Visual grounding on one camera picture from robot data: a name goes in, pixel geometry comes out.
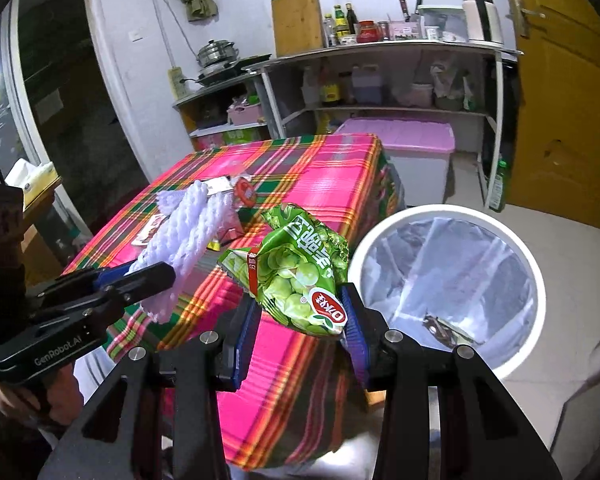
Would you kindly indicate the tissue box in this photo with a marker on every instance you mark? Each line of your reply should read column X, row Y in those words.
column 32, row 180

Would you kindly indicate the yellow wooden door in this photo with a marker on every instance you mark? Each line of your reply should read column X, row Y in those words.
column 565, row 110

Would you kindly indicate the red-lidded jar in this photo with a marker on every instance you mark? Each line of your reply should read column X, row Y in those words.
column 367, row 31

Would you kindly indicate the clear glass bottle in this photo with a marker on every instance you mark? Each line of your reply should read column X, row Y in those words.
column 328, row 32

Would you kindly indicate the wooden cutting board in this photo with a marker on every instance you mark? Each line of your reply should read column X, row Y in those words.
column 297, row 22

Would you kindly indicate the steel steamer pot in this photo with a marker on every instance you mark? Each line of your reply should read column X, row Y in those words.
column 217, row 54

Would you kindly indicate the white electric kettle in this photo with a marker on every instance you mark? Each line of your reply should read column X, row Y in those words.
column 480, row 17

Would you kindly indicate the brown crumpled wrapper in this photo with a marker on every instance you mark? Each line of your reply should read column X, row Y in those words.
column 445, row 327

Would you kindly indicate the clear wrapper with red label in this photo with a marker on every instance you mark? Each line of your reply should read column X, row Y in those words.
column 242, row 192

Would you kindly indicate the clear plastic container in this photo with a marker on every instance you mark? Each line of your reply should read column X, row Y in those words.
column 442, row 25

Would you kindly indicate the white round bin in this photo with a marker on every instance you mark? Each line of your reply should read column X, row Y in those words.
column 522, row 360

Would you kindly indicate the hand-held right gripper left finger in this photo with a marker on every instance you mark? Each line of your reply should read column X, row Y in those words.
column 245, row 336

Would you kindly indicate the pink plastic basket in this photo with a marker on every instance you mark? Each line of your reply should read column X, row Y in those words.
column 247, row 115

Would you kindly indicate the dark sauce bottle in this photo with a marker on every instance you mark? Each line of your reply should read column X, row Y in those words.
column 351, row 20

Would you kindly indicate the pink-lidded storage box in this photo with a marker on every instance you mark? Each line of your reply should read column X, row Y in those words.
column 420, row 170

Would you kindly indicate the crumpled plastic bags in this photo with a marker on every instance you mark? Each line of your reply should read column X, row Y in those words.
column 450, row 85

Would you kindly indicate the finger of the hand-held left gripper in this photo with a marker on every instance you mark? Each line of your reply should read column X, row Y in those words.
column 105, row 277
column 140, row 282

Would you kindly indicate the yellow-label bottle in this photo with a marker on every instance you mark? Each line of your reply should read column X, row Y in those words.
column 331, row 92

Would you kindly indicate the clear bin liner bag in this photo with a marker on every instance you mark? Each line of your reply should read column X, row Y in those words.
column 430, row 270

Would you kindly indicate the pink plaid tablecloth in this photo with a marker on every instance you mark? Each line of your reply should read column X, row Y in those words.
column 305, row 170

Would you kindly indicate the green oil bottle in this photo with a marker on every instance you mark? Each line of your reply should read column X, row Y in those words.
column 340, row 25

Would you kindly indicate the black induction cooker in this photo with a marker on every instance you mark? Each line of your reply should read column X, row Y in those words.
column 225, row 72

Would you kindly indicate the white foam fruit net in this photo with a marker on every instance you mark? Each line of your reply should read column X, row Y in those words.
column 190, row 230

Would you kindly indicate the person's left hand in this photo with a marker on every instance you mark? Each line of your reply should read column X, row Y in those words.
column 62, row 395

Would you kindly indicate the colourful cardboard boxes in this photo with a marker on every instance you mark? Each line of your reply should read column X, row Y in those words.
column 235, row 137

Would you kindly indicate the white plastic bucket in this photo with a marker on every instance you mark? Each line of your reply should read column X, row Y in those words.
column 422, row 96

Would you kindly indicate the white wall switch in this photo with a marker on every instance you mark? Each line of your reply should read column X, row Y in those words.
column 136, row 35

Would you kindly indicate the green glass bottle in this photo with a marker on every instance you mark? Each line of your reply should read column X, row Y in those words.
column 497, row 190

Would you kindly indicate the small metal shelf unit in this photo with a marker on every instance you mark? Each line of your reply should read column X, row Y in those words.
column 215, row 91

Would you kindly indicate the pink utensil holder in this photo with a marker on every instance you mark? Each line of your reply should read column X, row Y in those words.
column 405, row 31

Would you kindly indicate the yellow power strip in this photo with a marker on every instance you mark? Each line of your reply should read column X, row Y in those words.
column 176, row 84

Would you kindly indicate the large metal shelf unit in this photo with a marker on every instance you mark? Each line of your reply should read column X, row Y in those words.
column 380, row 49

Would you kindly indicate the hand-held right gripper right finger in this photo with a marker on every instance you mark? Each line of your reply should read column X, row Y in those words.
column 356, row 340

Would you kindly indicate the green snack packet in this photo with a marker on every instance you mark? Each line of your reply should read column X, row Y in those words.
column 290, row 270

